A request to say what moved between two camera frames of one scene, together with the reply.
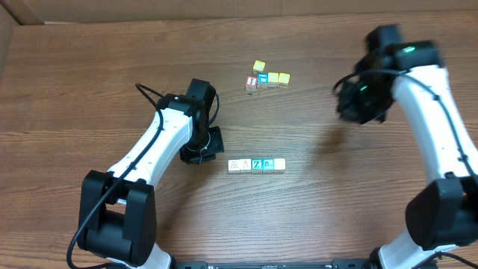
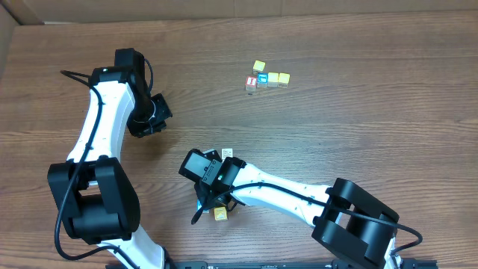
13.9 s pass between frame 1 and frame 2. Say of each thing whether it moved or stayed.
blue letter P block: moved
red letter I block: stayed
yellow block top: stayed
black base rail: stayed
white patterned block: moved
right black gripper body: moved
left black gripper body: moved
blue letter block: stayed
